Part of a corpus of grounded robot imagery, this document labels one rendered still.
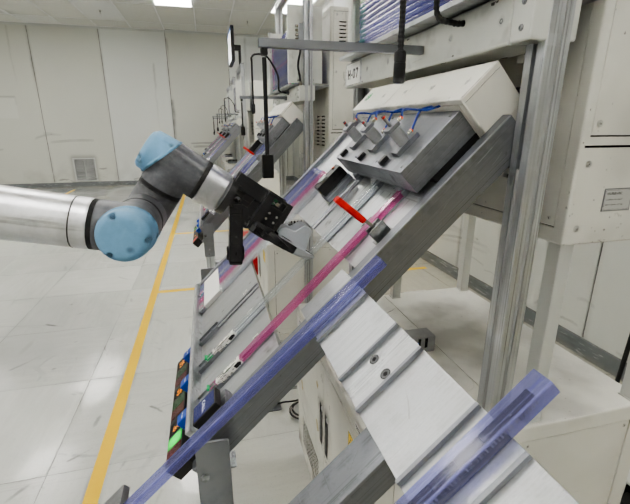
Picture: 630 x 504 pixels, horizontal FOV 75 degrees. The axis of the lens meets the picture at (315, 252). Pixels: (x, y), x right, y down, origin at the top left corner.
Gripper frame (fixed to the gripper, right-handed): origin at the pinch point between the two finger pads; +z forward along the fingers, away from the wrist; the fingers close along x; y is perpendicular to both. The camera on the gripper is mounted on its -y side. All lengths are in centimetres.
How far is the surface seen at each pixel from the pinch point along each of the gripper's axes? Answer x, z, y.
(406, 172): -17.1, -0.1, 21.9
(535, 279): 118, 180, 45
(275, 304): 124, 48, -48
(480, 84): -19.1, 0.9, 38.3
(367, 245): -14.7, 2.7, 8.9
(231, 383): -14.0, -3.6, -23.8
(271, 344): -14.6, -1.7, -14.1
